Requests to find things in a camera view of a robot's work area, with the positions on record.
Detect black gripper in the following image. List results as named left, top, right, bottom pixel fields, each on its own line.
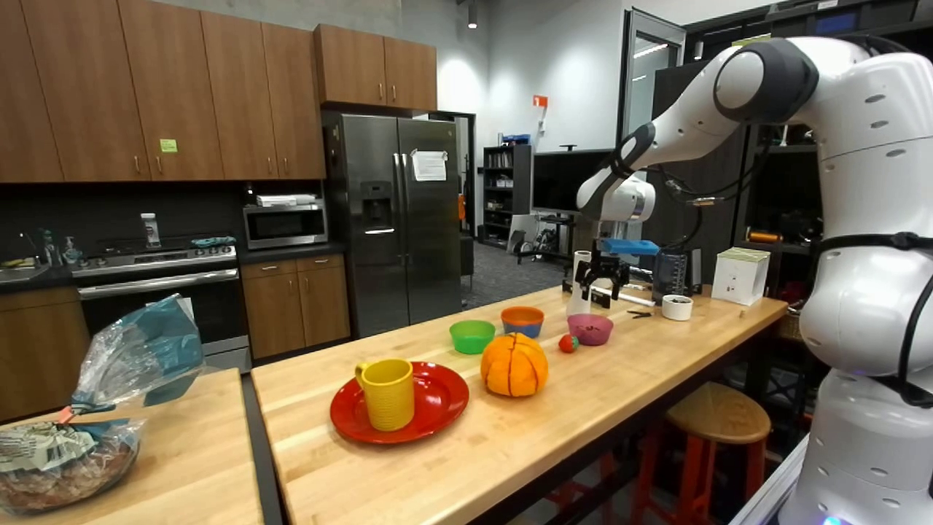
left=576, top=247, right=636, bottom=304

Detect blue bowl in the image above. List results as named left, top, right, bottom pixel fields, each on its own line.
left=499, top=304, right=548, bottom=342

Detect green bowl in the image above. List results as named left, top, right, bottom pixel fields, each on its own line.
left=445, top=317, right=499, bottom=356

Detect dark water jug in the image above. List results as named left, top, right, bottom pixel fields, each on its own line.
left=649, top=247, right=695, bottom=298

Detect white mug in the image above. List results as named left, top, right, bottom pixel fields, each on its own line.
left=657, top=291, right=695, bottom=324

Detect black monitor screen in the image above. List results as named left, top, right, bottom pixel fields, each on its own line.
left=529, top=145, right=617, bottom=216

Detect orange toy pumpkin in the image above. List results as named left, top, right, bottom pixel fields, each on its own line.
left=478, top=330, right=554, bottom=403

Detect dark bookshelf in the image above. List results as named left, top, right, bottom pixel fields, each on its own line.
left=481, top=139, right=536, bottom=247

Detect white cardboard box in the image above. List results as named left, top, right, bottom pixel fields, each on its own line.
left=709, top=245, right=776, bottom=310

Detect wooden stool red legs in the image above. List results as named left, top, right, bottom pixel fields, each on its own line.
left=625, top=380, right=776, bottom=525

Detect red plate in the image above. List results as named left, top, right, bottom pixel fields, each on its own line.
left=327, top=359, right=475, bottom=450

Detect white paper on refrigerator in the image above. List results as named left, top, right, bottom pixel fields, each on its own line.
left=407, top=149, right=452, bottom=186

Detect stainless steel refrigerator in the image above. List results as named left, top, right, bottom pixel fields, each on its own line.
left=322, top=108, right=465, bottom=342

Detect grey door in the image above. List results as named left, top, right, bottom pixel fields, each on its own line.
left=615, top=5, right=687, bottom=245

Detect yellow mug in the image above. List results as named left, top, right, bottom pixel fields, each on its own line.
left=353, top=356, right=420, bottom=433

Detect brown wooden base cabinets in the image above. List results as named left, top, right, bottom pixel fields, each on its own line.
left=239, top=250, right=353, bottom=363

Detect silver microwave oven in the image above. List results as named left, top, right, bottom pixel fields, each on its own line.
left=239, top=193, right=331, bottom=253

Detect stainless steel stove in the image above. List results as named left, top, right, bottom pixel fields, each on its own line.
left=69, top=240, right=248, bottom=345

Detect bottle on counter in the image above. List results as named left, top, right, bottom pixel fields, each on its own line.
left=137, top=207, right=166, bottom=253

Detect plastic bread bag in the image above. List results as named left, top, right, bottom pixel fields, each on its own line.
left=0, top=288, right=206, bottom=515

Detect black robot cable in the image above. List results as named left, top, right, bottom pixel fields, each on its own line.
left=580, top=118, right=933, bottom=404

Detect brown wooden wall cabinets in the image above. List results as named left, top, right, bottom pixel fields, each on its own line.
left=0, top=0, right=440, bottom=186

